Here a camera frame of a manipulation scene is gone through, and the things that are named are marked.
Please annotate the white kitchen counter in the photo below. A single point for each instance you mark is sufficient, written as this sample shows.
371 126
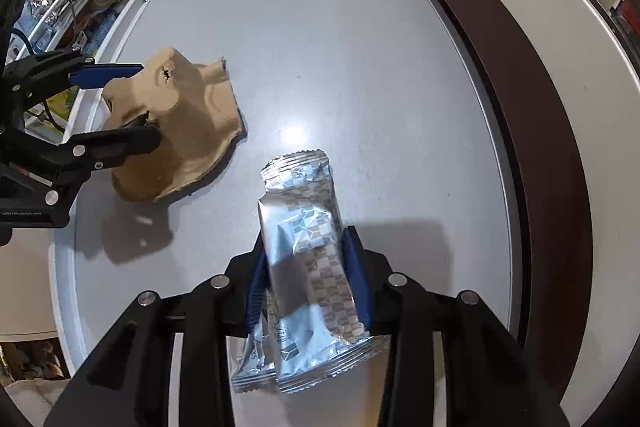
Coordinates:
575 32

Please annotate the small silver foil packet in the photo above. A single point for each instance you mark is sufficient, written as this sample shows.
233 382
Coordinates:
255 362

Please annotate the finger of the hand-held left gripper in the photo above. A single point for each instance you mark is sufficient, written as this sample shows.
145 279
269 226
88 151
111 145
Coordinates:
125 142
105 73

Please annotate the large silver foil packet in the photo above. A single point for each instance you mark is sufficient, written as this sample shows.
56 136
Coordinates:
305 207

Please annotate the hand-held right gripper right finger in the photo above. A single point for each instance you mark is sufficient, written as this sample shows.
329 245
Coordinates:
357 277

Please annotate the brown cardboard egg carton piece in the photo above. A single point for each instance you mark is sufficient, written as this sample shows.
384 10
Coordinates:
200 127

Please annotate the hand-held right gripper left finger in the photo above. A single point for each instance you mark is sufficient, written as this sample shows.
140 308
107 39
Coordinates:
257 287

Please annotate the stack of yellow green boxes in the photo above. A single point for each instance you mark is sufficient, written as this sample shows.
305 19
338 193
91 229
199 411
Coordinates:
61 104

